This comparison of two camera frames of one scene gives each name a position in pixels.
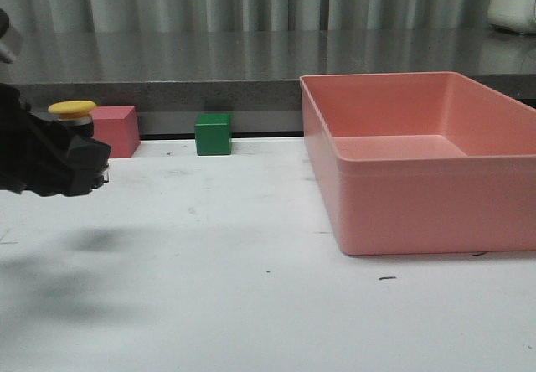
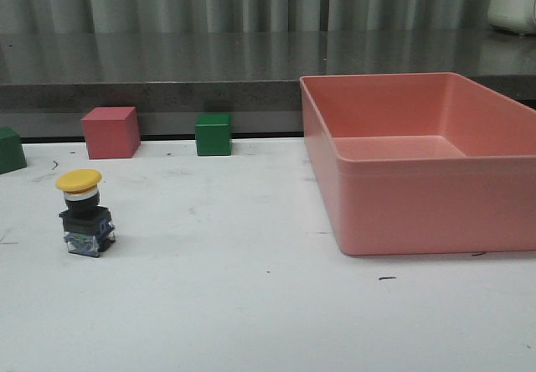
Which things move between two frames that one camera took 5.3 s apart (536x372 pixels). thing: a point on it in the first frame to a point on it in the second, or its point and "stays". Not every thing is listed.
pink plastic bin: (422, 162) stays
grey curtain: (230, 1) stays
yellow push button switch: (89, 159) to (88, 227)
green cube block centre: (213, 133) stays
